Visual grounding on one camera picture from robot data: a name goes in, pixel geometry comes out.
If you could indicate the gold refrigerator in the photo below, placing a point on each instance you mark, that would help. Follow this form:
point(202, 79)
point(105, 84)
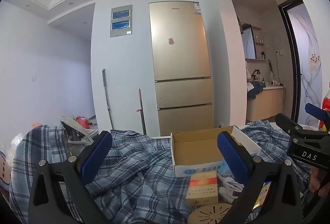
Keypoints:
point(180, 58)

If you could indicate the blue clothes heap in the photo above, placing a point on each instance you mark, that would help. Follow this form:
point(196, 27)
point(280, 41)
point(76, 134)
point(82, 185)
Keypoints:
point(256, 88)

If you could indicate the red gold cigarette pack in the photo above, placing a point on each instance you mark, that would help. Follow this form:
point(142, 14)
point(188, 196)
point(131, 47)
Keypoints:
point(202, 187)

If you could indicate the beige vanity cabinet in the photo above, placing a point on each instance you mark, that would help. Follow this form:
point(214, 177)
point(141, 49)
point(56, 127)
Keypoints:
point(265, 105)

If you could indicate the wooden wall shelf niche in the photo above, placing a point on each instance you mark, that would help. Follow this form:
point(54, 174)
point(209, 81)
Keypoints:
point(259, 43)

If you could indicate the gold pack with blue label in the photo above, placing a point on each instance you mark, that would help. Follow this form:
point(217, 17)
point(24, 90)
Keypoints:
point(265, 194)

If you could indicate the red iced tea bottle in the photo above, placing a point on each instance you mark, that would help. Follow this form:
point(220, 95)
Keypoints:
point(327, 100)

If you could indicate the beige round perforated disc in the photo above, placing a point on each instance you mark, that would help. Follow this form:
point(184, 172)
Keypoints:
point(208, 213)

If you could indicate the pink fridge magnet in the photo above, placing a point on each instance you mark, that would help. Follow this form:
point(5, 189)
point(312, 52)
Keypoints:
point(170, 41)

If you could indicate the black faucet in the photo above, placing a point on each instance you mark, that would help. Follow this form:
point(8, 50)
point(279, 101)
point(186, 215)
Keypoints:
point(256, 74)

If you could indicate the printed glass sliding door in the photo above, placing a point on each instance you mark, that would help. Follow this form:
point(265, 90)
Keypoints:
point(306, 58)

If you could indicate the person's right hand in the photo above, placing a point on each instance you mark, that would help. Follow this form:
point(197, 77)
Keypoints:
point(319, 182)

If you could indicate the blue plaid shirt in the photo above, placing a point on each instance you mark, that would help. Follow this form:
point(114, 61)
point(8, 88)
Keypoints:
point(139, 162)

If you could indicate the white hair dryer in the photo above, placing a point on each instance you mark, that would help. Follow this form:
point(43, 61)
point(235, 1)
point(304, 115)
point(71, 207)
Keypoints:
point(275, 82)

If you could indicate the white cardboard box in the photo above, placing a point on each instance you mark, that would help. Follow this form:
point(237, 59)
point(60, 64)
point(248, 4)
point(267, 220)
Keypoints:
point(196, 146)

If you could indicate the blue tissue pack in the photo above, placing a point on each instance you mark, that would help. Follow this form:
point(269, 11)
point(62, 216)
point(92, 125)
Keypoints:
point(224, 168)

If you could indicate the bathroom mirror cabinet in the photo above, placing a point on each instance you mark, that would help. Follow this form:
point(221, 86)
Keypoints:
point(248, 40)

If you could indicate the dark hanging cloth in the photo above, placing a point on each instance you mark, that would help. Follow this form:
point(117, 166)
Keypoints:
point(240, 25)

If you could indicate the translucent plastic bag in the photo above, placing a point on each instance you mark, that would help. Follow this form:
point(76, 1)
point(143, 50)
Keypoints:
point(16, 141)

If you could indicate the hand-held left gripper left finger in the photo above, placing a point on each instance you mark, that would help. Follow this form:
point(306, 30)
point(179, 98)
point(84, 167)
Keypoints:
point(96, 154)

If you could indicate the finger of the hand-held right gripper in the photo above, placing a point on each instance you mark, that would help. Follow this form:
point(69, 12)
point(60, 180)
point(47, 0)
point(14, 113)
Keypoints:
point(288, 123)
point(315, 111)

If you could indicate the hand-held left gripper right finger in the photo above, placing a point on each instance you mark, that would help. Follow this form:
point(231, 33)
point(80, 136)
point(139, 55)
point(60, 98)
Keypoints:
point(232, 157)

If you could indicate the grey electrical panel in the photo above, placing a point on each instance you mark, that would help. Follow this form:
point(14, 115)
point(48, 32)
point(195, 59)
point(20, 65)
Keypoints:
point(121, 21)

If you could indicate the white wall switch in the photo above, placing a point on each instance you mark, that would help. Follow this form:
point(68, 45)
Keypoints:
point(33, 77)

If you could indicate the red plastic bag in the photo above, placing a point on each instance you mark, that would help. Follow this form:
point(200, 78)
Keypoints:
point(83, 122)

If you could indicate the white plastic bag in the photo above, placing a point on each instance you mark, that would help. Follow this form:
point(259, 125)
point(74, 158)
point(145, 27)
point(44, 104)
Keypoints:
point(77, 133)

